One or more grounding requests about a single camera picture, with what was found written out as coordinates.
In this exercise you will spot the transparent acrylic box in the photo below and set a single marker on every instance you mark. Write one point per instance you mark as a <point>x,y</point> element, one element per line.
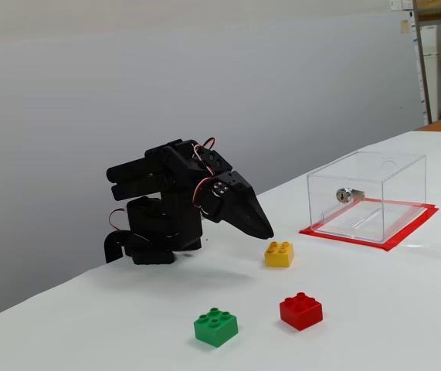
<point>367,193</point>

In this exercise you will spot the yellow lego brick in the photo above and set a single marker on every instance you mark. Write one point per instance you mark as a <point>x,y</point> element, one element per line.
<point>279,256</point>

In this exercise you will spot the black table clamp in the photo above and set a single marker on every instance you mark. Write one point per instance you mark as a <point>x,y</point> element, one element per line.
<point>112,247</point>

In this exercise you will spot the red lego brick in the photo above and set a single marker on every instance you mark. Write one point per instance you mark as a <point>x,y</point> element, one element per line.
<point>301,311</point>

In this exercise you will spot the silver cam lock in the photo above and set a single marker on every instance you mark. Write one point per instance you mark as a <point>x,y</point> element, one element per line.
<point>345,195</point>

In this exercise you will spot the green lego brick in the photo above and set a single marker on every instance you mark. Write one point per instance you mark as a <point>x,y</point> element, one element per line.
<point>215,328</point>

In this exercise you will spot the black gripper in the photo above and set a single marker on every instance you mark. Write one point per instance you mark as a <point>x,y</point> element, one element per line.
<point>239,201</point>

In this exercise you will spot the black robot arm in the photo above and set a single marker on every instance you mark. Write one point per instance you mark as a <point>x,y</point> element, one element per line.
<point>181,224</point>

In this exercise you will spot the metal shelf frame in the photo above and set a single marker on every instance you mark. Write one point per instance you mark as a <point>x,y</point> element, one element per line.
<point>423,77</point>

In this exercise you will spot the red tape frame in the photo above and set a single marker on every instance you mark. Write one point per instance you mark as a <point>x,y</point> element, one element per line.
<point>397,241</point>

